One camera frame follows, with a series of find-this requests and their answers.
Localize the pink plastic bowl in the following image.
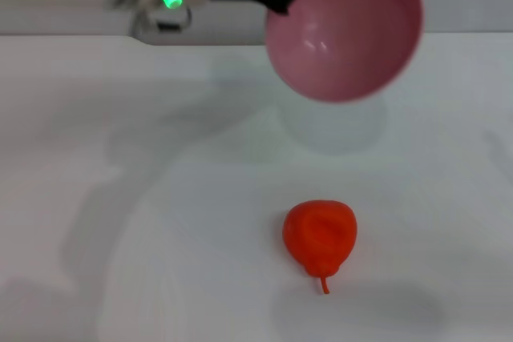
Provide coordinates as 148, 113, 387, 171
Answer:
265, 0, 426, 104

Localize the orange toy fruit with stem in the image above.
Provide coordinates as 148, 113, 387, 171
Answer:
281, 198, 359, 296

